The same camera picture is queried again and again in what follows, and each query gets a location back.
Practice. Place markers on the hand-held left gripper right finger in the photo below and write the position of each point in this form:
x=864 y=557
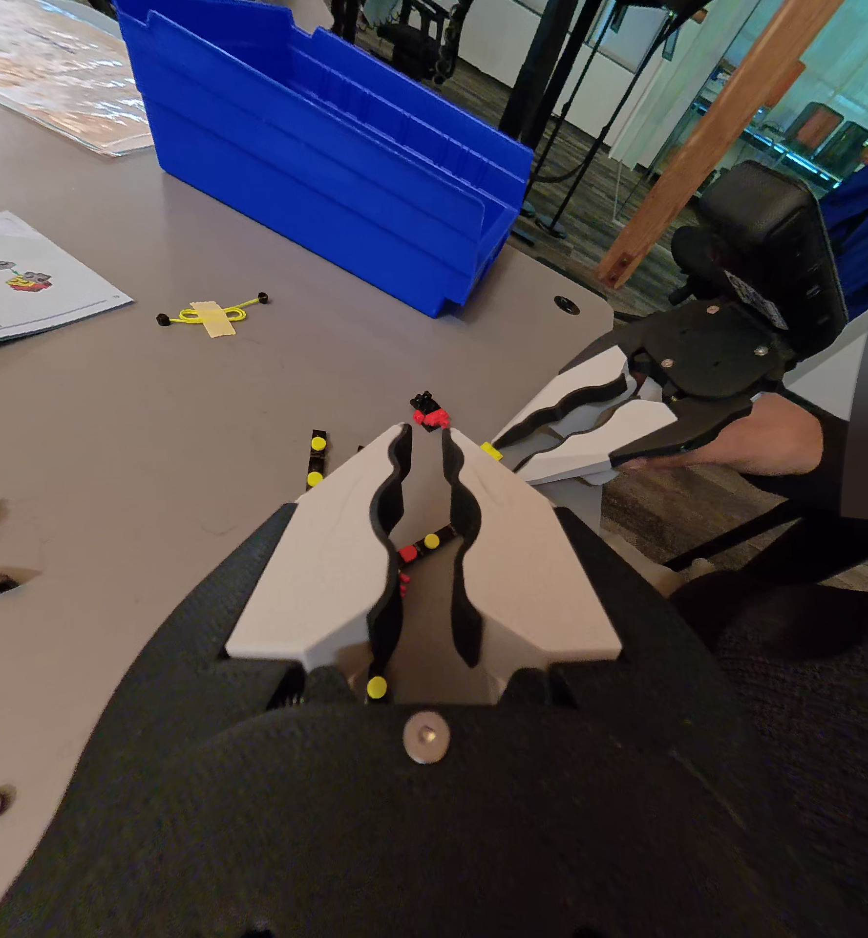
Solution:
x=536 y=579

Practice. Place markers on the black stand pole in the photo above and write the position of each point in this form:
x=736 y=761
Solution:
x=551 y=58

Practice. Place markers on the person's black sweater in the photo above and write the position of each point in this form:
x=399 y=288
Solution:
x=829 y=659

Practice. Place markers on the person's right hand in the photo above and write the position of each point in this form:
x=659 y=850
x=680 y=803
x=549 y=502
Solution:
x=771 y=440

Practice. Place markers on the person's right forearm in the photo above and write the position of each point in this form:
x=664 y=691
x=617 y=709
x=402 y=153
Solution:
x=826 y=469

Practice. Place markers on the blue plastic storage bin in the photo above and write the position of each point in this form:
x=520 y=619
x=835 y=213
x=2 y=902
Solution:
x=294 y=161

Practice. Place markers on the blue cloth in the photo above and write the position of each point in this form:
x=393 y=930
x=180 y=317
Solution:
x=866 y=220

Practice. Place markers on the yellow lego brick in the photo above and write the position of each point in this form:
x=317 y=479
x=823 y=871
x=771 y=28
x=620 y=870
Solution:
x=490 y=451

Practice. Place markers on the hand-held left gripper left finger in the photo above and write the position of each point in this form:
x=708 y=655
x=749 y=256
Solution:
x=309 y=571

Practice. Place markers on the lego instruction booklet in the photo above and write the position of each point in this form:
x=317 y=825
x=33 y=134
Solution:
x=31 y=293

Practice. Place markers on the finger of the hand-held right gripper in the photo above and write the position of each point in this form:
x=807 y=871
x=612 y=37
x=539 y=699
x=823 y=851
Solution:
x=609 y=436
x=580 y=377

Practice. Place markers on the black yellow lego model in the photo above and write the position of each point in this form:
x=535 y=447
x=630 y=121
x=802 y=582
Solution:
x=431 y=541

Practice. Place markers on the wooden post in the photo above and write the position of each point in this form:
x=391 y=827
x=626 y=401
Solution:
x=712 y=124

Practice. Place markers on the beige tape piece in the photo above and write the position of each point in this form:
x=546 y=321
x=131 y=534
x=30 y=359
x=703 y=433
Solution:
x=218 y=326

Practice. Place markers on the clear plastic bag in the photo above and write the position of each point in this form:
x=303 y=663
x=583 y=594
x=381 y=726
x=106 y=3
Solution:
x=53 y=73

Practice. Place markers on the small red black lego assembly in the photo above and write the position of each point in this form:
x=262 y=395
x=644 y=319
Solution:
x=426 y=418

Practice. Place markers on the black office chair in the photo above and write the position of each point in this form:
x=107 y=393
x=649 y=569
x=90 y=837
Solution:
x=412 y=44

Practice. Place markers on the thin black light stand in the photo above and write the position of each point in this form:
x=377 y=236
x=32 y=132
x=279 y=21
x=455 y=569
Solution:
x=544 y=227

